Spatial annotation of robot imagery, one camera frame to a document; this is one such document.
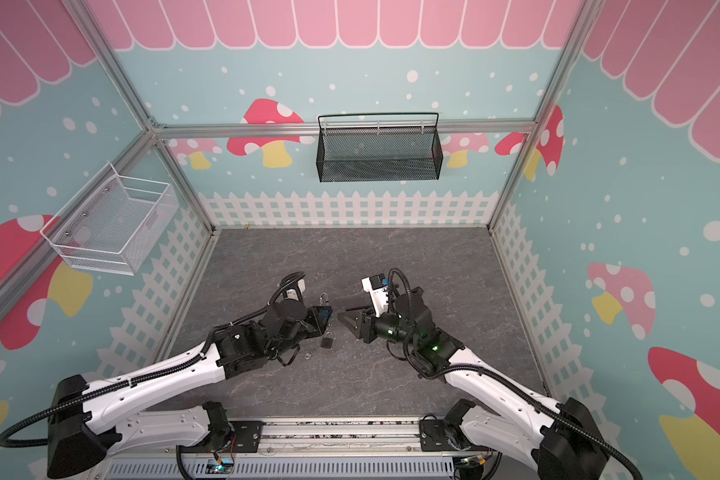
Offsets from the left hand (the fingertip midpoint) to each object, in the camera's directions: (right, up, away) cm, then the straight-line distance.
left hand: (328, 317), depth 75 cm
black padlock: (-2, -10, +15) cm, 18 cm away
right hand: (+4, +1, -5) cm, 7 cm away
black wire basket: (+15, +63, +64) cm, 91 cm away
